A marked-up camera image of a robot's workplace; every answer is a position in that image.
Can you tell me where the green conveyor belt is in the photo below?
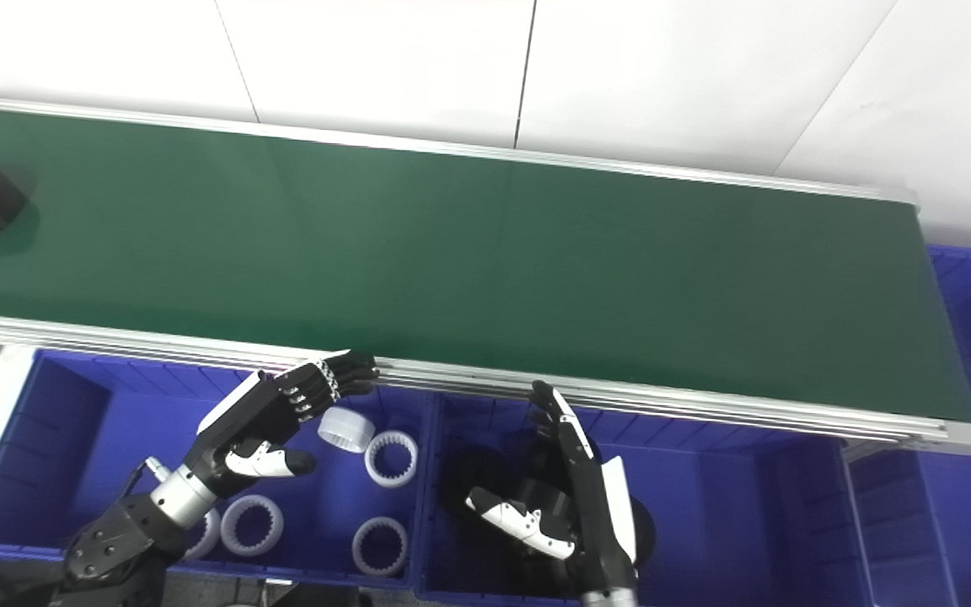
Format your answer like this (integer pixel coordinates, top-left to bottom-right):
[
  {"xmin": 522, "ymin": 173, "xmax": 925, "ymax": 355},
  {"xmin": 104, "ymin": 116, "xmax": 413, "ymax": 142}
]
[{"xmin": 0, "ymin": 67, "xmax": 971, "ymax": 457}]

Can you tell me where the blue bin with black parts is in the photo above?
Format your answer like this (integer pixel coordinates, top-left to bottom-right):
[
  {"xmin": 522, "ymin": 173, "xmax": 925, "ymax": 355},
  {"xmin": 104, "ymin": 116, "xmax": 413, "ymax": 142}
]
[{"xmin": 414, "ymin": 391, "xmax": 876, "ymax": 607}]

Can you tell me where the white ribbed cap part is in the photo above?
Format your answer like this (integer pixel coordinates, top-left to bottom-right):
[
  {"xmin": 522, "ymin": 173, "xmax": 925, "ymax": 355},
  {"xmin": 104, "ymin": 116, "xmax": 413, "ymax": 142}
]
[{"xmin": 318, "ymin": 407, "xmax": 376, "ymax": 454}]

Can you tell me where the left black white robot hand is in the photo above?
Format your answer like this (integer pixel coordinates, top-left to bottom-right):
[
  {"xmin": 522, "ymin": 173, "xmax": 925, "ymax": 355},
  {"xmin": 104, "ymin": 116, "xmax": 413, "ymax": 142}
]
[{"xmin": 185, "ymin": 351, "xmax": 380, "ymax": 497}]

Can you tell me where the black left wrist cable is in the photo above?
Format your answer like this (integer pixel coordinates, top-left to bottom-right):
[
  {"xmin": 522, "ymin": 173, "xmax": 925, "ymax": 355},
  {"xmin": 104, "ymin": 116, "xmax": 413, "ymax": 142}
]
[{"xmin": 118, "ymin": 457, "xmax": 171, "ymax": 500}]

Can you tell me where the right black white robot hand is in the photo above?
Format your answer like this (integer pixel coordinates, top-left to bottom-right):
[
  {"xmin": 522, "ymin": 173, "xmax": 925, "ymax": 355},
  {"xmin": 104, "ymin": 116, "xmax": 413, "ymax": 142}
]
[{"xmin": 464, "ymin": 380, "xmax": 640, "ymax": 594}]

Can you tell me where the white toothed ring part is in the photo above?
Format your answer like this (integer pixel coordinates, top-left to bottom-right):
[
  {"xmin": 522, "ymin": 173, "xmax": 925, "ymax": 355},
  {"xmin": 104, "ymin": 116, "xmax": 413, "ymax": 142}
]
[
  {"xmin": 364, "ymin": 429, "xmax": 420, "ymax": 489},
  {"xmin": 220, "ymin": 494, "xmax": 286, "ymax": 558},
  {"xmin": 182, "ymin": 508, "xmax": 223, "ymax": 562},
  {"xmin": 351, "ymin": 516, "xmax": 410, "ymax": 578}
]

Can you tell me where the blue bin with white parts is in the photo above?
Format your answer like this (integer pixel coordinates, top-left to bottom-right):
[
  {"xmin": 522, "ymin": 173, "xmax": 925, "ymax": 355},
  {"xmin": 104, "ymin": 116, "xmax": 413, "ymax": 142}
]
[{"xmin": 0, "ymin": 349, "xmax": 437, "ymax": 588}]

